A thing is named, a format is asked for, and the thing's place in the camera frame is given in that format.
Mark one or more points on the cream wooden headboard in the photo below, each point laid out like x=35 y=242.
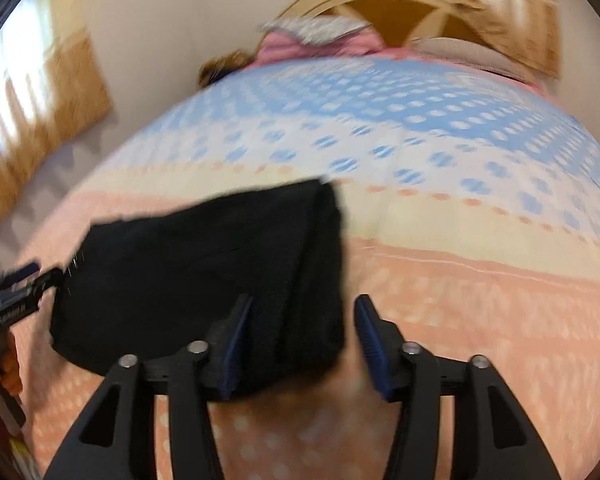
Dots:
x=397 y=21

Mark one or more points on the polka dot bed quilt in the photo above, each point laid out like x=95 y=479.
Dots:
x=471 y=210

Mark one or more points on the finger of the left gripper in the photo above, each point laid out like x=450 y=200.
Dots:
x=11 y=277
x=50 y=278

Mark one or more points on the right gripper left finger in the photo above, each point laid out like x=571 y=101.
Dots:
x=114 y=435

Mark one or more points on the beige side window curtain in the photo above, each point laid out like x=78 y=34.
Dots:
x=51 y=88

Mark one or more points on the folded pink blanket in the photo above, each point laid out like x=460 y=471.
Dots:
x=277 y=47

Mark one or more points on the grey patterned pillow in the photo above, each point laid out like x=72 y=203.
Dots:
x=317 y=31

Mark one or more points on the striped pillow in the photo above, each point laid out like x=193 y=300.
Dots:
x=470 y=54

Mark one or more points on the black pants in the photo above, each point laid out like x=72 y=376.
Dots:
x=256 y=274

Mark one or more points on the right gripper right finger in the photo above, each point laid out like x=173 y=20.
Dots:
x=493 y=437

